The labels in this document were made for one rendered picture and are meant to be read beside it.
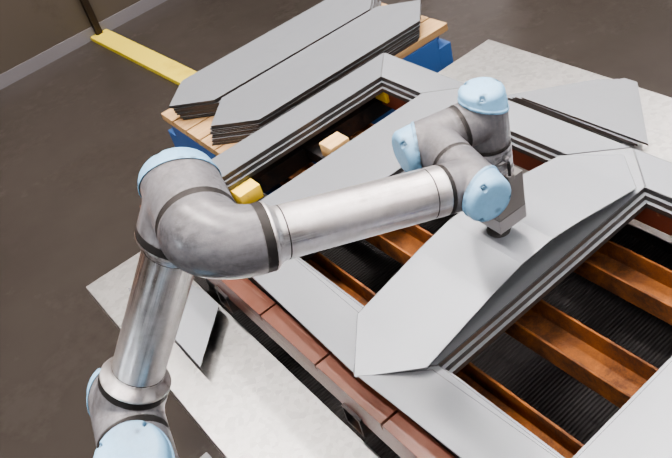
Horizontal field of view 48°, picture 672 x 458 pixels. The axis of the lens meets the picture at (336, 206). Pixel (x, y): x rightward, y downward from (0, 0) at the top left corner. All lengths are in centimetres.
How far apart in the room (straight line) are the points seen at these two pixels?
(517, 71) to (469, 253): 88
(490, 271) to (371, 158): 51
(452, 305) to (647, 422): 35
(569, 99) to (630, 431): 96
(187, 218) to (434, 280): 54
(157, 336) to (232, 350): 48
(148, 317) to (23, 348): 189
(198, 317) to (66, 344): 130
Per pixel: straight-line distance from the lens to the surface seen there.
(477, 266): 135
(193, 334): 167
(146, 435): 123
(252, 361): 162
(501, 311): 136
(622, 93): 195
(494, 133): 123
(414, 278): 138
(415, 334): 131
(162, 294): 115
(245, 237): 96
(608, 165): 162
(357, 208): 101
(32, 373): 294
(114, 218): 341
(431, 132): 117
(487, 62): 221
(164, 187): 105
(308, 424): 149
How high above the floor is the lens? 187
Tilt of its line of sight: 38 degrees down
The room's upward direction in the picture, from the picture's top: 16 degrees counter-clockwise
